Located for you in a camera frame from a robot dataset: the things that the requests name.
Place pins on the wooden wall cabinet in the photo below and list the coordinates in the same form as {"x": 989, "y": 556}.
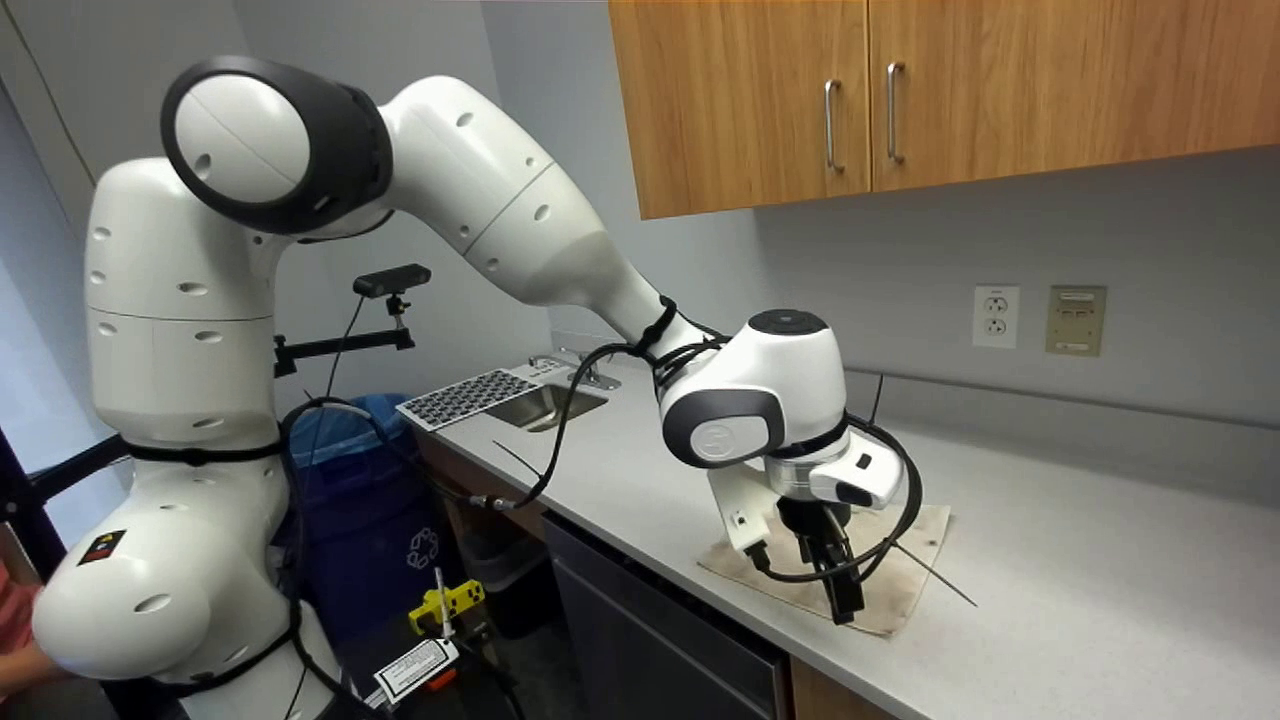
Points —
{"x": 723, "y": 99}

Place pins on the yellow clamp tool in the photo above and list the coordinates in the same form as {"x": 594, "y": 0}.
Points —
{"x": 450, "y": 609}

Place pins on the black camera on stand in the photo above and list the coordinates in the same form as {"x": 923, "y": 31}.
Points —
{"x": 377, "y": 287}

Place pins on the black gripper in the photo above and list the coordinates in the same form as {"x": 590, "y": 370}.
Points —
{"x": 822, "y": 539}

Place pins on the blue recycling bin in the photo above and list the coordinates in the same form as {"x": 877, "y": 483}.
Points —
{"x": 375, "y": 528}

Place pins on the left silver cabinet handle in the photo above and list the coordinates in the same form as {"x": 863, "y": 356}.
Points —
{"x": 828, "y": 106}

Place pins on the right silver cabinet handle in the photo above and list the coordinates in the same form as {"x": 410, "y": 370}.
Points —
{"x": 893, "y": 82}

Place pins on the silver cabinet handle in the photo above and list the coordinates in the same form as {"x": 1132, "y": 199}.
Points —
{"x": 893, "y": 82}
{"x": 828, "y": 106}

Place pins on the stained beige towel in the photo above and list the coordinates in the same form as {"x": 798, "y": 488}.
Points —
{"x": 888, "y": 592}

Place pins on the white wall power outlet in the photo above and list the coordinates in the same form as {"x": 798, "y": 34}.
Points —
{"x": 992, "y": 319}

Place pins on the black dishwasher front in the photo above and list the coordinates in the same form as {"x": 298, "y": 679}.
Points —
{"x": 645, "y": 650}

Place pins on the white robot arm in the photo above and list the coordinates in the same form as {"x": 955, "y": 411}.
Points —
{"x": 182, "y": 265}

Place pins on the beige wall plate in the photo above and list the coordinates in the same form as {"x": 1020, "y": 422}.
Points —
{"x": 1077, "y": 319}

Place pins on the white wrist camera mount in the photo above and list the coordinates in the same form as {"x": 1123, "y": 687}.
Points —
{"x": 749, "y": 488}

